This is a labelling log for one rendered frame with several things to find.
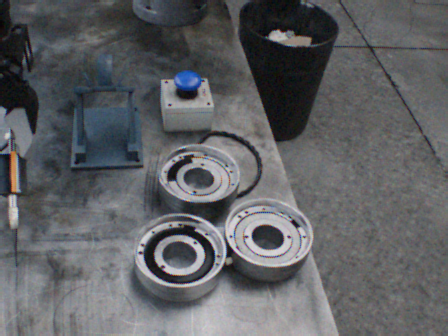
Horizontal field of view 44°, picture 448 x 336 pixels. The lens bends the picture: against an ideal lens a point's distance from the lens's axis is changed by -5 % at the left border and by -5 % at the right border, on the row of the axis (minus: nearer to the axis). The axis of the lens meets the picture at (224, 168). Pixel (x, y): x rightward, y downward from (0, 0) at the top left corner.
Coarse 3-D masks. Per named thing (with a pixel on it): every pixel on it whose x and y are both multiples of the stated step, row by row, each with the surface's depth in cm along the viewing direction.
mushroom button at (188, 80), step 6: (180, 72) 84; (186, 72) 84; (192, 72) 84; (174, 78) 83; (180, 78) 82; (186, 78) 82; (192, 78) 83; (198, 78) 83; (180, 84) 82; (186, 84) 82; (192, 84) 82; (198, 84) 82; (186, 90) 82
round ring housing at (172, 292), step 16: (160, 224) 68; (176, 224) 69; (192, 224) 69; (208, 224) 68; (144, 240) 67; (176, 240) 67; (192, 240) 67; (160, 256) 65; (192, 256) 68; (224, 256) 65; (144, 272) 62; (176, 272) 64; (192, 272) 64; (160, 288) 62; (176, 288) 61; (192, 288) 62; (208, 288) 64
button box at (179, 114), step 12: (168, 84) 86; (204, 84) 87; (168, 96) 84; (180, 96) 84; (192, 96) 84; (204, 96) 85; (168, 108) 82; (180, 108) 82; (192, 108) 83; (204, 108) 83; (168, 120) 83; (180, 120) 84; (192, 120) 84; (204, 120) 85
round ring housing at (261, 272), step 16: (240, 208) 71; (256, 208) 72; (272, 208) 72; (288, 208) 71; (256, 224) 70; (272, 224) 70; (304, 224) 70; (224, 240) 68; (272, 240) 72; (288, 240) 69; (304, 240) 69; (240, 256) 65; (272, 256) 67; (304, 256) 66; (240, 272) 68; (256, 272) 65; (272, 272) 65; (288, 272) 66
